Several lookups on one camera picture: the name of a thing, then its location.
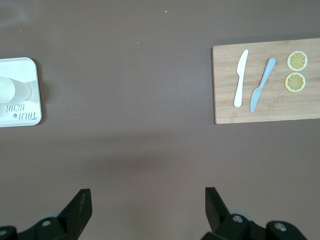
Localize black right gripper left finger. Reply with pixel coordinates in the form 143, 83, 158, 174
14, 188, 93, 240

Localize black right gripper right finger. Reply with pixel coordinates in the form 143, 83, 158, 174
201, 186, 308, 240

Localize white IKEA cup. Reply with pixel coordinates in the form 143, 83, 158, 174
0, 76, 33, 104

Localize cream bear print tray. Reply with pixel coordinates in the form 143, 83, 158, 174
0, 57, 43, 128

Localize bamboo cutting board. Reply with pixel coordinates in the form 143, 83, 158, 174
211, 37, 320, 125

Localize white plastic knife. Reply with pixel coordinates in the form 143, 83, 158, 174
233, 48, 250, 109

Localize grey plastic knife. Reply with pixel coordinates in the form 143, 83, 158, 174
249, 57, 278, 114

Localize yellow lemon slice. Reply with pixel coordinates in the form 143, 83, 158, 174
286, 50, 309, 72
284, 72, 307, 94

